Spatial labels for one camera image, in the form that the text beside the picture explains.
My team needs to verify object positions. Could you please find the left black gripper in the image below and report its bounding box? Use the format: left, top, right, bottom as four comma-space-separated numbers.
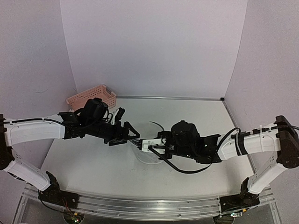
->
86, 119, 140, 147

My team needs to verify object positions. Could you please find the white mesh laundry bag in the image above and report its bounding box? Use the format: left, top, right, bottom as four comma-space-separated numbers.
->
130, 120, 169, 165

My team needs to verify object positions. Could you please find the pink plastic basket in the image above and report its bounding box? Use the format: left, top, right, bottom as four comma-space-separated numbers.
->
66, 84, 116, 111

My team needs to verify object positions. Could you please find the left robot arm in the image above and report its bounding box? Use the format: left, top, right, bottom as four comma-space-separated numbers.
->
0, 98, 140, 204

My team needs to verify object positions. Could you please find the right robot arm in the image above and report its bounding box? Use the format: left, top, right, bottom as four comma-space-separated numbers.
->
158, 115, 299, 207

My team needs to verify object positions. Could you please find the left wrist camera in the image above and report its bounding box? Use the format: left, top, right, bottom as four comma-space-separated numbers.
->
110, 107, 125, 125

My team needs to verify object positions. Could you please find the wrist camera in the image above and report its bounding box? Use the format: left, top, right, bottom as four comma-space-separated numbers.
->
110, 107, 125, 125
138, 138, 166, 154

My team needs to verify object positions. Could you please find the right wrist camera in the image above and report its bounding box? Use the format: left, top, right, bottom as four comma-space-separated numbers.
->
138, 138, 166, 154

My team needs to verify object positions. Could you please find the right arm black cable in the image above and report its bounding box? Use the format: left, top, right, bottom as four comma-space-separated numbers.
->
149, 127, 241, 175

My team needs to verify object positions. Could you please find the aluminium front rail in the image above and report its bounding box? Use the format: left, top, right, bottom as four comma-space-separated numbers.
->
14, 191, 281, 224

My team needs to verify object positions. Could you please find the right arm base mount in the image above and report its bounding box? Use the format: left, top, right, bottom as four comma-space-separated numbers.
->
220, 177, 260, 214

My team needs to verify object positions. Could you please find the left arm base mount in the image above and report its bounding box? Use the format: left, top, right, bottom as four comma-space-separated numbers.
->
38, 171, 79, 209

